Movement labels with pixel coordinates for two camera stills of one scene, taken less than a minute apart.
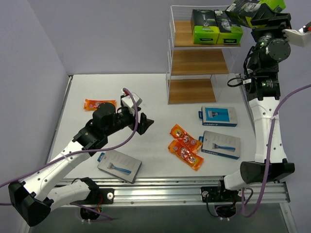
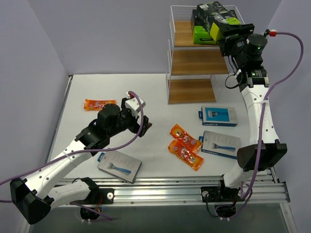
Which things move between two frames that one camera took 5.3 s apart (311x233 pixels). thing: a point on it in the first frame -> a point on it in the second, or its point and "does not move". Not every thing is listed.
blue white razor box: x=215 y=116 does not move
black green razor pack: x=204 y=26 does not move
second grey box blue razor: x=220 y=144 does not move
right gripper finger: x=266 y=19 -> x=229 y=30
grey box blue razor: x=119 y=165 does not move
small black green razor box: x=242 y=10 -> x=213 y=16
